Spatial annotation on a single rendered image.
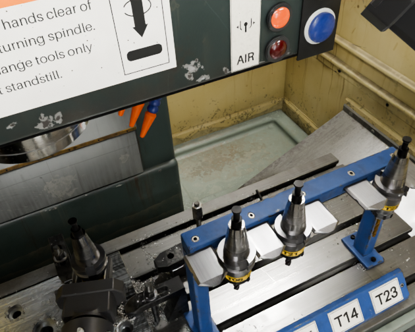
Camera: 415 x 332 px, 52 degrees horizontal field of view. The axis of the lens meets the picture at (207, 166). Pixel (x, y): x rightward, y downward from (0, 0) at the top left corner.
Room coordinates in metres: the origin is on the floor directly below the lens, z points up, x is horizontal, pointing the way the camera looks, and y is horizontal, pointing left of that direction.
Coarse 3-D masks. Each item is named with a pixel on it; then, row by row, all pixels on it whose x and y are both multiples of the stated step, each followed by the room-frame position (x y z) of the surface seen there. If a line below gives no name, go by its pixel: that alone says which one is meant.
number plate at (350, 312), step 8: (352, 304) 0.45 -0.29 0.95; (336, 312) 0.43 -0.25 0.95; (344, 312) 0.44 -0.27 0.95; (352, 312) 0.44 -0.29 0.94; (360, 312) 0.44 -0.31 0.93; (336, 320) 0.42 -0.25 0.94; (344, 320) 0.42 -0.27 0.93; (352, 320) 0.43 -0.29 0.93; (360, 320) 0.43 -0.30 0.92; (336, 328) 0.41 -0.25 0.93; (344, 328) 0.41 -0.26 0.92
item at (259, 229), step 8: (264, 224) 0.47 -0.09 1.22; (248, 232) 0.46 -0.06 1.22; (256, 232) 0.46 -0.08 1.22; (264, 232) 0.46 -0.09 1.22; (272, 232) 0.45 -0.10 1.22; (256, 240) 0.44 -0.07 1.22; (264, 240) 0.44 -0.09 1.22; (272, 240) 0.44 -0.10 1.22; (280, 240) 0.44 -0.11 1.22; (256, 248) 0.42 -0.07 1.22; (264, 248) 0.42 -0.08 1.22; (272, 248) 0.42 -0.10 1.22; (280, 248) 0.42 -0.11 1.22; (264, 256) 0.41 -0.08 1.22; (272, 256) 0.41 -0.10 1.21
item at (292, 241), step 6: (276, 222) 0.47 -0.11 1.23; (306, 222) 0.46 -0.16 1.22; (276, 228) 0.46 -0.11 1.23; (306, 228) 0.45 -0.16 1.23; (276, 234) 0.45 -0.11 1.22; (282, 234) 0.44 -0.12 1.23; (306, 234) 0.44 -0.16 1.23; (288, 240) 0.43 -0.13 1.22; (294, 240) 0.43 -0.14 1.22; (300, 240) 0.44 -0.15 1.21; (306, 240) 0.44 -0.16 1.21; (288, 246) 0.43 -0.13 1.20; (294, 246) 0.43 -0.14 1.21
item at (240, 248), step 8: (232, 232) 0.41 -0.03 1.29; (240, 232) 0.40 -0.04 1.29; (232, 240) 0.40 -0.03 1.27; (240, 240) 0.40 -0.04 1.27; (224, 248) 0.41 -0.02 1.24; (232, 248) 0.40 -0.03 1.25; (240, 248) 0.40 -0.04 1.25; (248, 248) 0.41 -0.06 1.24; (232, 256) 0.40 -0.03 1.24; (240, 256) 0.40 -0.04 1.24
